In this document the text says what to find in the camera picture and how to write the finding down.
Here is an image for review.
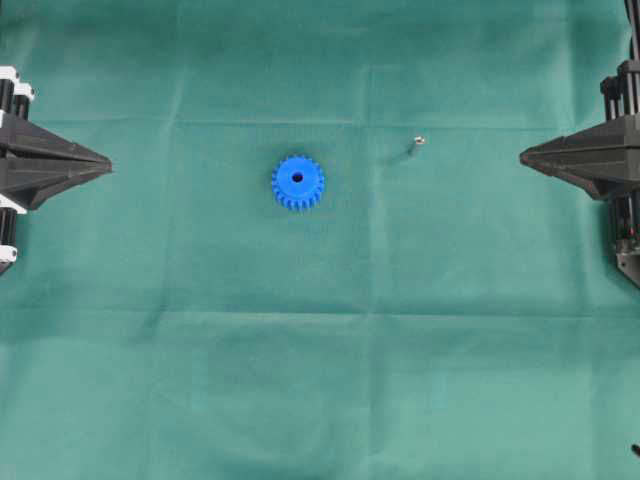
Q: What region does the black cable top right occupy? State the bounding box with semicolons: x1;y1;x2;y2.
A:
623;0;640;66

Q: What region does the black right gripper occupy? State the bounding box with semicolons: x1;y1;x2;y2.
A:
518;58;640;251

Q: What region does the blue plastic gear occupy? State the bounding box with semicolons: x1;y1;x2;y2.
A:
271;155;325;211

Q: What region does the green cloth mat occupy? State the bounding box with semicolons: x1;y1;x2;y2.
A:
1;1;639;479

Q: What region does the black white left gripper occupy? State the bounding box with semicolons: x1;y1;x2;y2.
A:
1;66;112;274

